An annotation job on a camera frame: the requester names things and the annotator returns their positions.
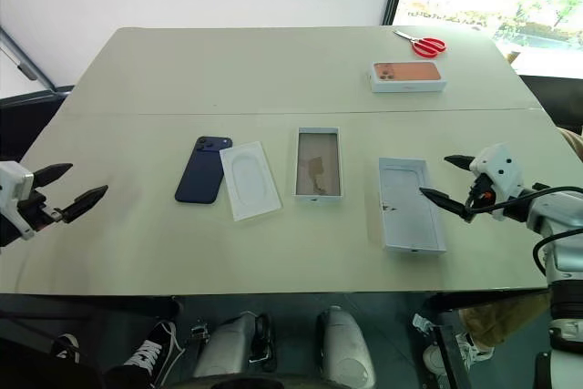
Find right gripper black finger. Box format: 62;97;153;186
444;154;476;174
418;186;473;223

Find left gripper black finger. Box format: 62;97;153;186
32;162;75;189
60;184;110;225

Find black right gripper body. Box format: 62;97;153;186
463;172;496;223

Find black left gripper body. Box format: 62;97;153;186
17;190;65;233

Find white box lid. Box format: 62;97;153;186
378;157;448;255

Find dark blue smartphone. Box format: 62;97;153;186
174;135;235;205
291;126;343;205

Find white moulded insert tray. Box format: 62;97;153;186
219;139;282;224

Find closed box with orange phone print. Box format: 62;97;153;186
367;60;449;95

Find dark sofa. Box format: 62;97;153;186
0;84;77;165

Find grey diagonal metal bar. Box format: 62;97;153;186
0;26;58;92

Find dark low furniture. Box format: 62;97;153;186
517;70;583;133

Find brown trouser leg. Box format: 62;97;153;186
458;292;553;354

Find black and white sneaker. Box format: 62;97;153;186
106;319;186;389

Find silver rounded robot foot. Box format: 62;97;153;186
315;304;377;389
192;310;278;382

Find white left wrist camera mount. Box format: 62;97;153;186
0;160;36;241

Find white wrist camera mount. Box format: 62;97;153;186
468;142;527;223
0;160;36;241

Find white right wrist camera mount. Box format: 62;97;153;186
468;142;527;223

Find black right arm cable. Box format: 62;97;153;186
464;181;583;279

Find red handled scissors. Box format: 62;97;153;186
392;29;449;59

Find black metal stand frame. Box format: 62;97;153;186
431;305;462;389

